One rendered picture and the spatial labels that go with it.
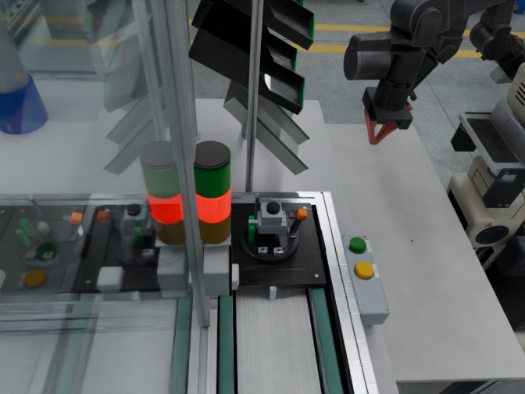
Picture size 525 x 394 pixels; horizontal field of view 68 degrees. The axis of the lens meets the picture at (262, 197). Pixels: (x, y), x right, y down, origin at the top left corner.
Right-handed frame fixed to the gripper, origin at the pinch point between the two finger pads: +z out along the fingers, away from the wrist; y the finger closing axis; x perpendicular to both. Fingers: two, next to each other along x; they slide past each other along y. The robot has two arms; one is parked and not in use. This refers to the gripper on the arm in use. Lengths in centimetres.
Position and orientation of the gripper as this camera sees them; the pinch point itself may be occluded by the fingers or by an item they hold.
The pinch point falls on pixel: (373, 141)
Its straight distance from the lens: 83.1
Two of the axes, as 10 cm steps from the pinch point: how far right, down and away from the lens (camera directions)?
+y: 0.6, 7.4, -6.8
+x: 9.9, 0.1, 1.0
